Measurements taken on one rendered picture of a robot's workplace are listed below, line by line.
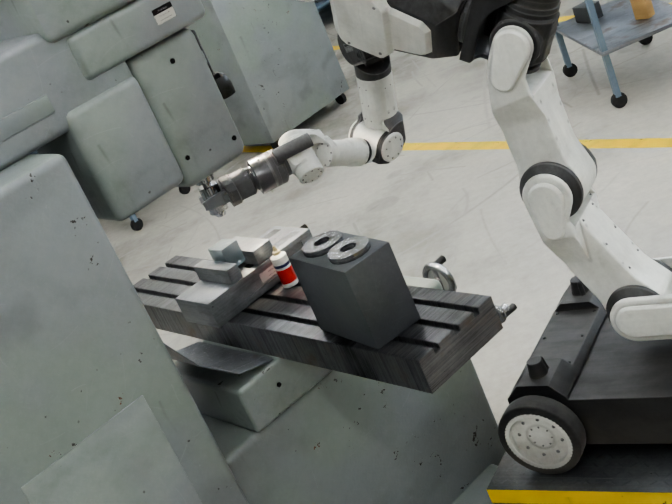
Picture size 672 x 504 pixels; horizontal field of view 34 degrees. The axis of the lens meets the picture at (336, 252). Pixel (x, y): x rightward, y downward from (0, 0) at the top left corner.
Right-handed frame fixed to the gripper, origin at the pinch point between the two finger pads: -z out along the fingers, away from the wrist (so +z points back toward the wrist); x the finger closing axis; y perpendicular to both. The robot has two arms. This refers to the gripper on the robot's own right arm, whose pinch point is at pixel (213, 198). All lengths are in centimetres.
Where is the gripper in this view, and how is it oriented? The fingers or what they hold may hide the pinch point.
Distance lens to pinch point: 259.5
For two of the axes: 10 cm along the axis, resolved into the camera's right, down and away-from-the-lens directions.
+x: 2.8, 2.8, -9.2
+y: 3.8, 8.5, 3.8
